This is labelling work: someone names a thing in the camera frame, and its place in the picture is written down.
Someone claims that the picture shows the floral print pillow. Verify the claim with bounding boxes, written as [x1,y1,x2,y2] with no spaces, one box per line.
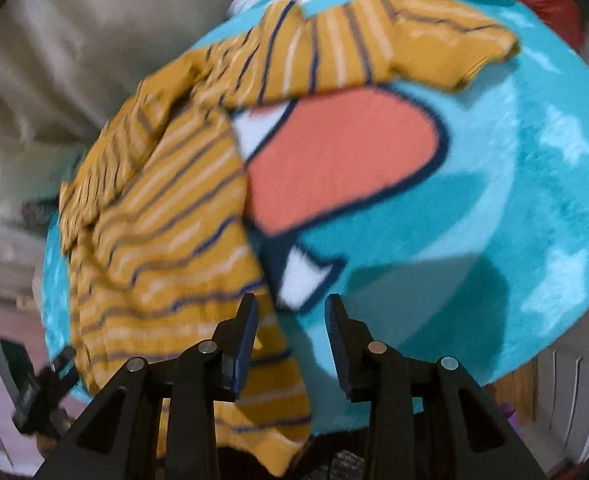
[0,137,85,226]

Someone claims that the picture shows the beige sofa cover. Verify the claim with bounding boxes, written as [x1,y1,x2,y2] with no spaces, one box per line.
[0,0,275,311]

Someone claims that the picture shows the person's checkered grey clothing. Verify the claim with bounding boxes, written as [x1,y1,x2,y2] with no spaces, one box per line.
[327,449,369,480]

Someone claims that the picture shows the red object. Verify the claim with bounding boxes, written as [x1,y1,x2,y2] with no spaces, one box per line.
[494,0,587,53]

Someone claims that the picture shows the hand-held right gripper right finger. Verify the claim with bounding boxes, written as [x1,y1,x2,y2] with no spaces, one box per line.
[323,293,546,480]

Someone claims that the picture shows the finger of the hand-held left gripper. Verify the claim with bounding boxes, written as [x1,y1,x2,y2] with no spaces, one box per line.
[48,345,80,387]

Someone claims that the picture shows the yellow striped small shirt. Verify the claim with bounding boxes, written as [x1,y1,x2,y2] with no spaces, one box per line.
[57,0,522,478]

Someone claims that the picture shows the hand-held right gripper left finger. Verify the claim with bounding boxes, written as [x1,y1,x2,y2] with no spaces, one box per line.
[34,293,260,480]

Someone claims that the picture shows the turquoise cartoon printed blanket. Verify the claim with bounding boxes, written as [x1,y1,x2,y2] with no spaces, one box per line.
[39,0,589,441]

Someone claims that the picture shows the white slatted cabinet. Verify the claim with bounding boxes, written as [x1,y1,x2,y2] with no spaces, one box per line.
[534,345,589,466]

